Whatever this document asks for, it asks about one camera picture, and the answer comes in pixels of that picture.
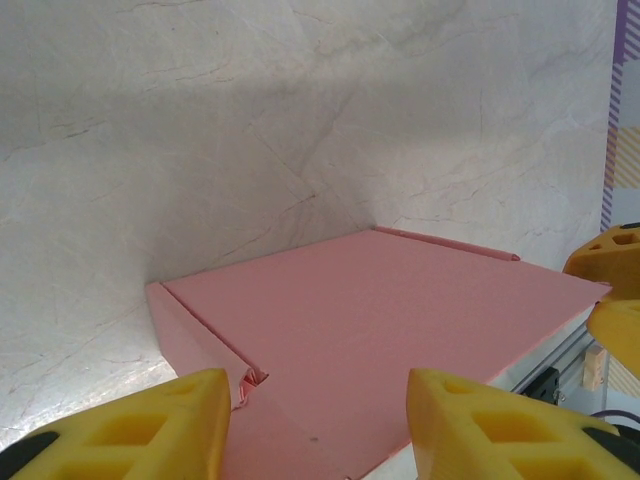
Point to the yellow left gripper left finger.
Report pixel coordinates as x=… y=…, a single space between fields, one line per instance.
x=165 y=440

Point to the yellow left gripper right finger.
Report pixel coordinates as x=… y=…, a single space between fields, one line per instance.
x=450 y=430

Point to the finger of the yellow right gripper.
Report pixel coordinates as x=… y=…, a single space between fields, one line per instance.
x=622 y=330
x=615 y=265

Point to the pink paper box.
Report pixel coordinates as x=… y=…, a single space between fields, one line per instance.
x=350 y=325

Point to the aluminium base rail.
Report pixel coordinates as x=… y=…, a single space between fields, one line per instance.
x=565 y=345

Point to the small wooden block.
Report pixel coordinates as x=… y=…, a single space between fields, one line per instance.
x=595 y=367

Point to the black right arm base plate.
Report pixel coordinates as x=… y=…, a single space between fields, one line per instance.
x=542 y=385

